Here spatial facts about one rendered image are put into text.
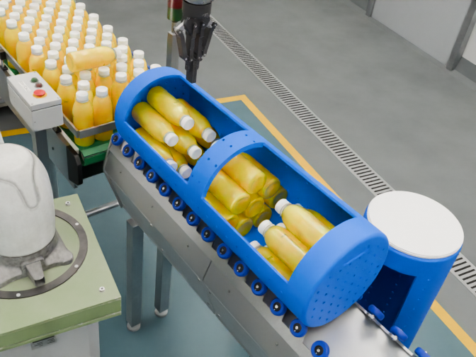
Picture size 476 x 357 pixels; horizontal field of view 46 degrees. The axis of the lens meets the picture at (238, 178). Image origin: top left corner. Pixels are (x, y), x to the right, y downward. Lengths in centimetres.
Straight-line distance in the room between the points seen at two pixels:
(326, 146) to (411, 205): 209
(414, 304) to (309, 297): 55
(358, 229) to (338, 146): 256
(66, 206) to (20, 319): 35
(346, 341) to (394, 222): 39
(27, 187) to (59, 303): 26
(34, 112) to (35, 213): 66
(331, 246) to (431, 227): 51
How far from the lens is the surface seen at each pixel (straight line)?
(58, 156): 211
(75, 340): 148
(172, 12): 227
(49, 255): 135
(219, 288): 158
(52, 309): 128
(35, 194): 123
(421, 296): 171
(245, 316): 152
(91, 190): 320
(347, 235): 126
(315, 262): 124
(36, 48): 219
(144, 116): 174
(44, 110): 186
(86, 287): 131
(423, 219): 170
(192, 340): 252
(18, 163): 121
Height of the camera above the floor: 206
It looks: 38 degrees down
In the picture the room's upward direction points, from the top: 9 degrees clockwise
